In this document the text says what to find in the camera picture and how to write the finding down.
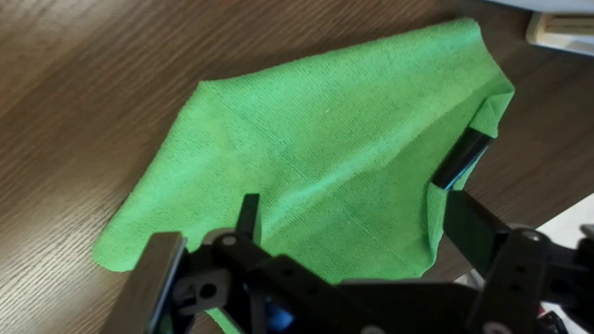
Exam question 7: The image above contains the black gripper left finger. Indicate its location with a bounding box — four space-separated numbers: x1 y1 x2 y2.
234 191 264 246

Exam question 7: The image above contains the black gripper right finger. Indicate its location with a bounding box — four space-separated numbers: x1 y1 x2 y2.
431 126 516 274

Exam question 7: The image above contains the green cloth towel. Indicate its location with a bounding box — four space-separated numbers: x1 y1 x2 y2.
91 16 516 334

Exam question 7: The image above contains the pale wooden plank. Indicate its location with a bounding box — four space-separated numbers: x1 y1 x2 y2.
526 11 594 59

